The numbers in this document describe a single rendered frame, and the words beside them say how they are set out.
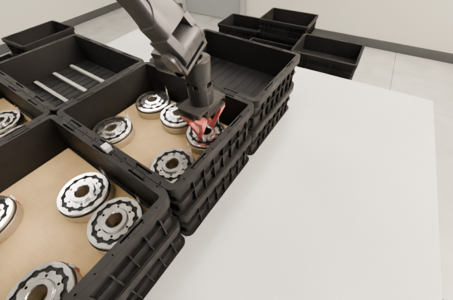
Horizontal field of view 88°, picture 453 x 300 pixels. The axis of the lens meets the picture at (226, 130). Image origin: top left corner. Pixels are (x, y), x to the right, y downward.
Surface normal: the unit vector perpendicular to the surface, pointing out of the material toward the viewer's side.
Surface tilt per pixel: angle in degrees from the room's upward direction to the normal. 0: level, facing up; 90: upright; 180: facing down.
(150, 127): 0
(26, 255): 0
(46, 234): 0
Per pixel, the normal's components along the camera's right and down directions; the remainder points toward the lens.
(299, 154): -0.02, -0.70
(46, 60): 0.83, 0.39
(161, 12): 0.71, 0.18
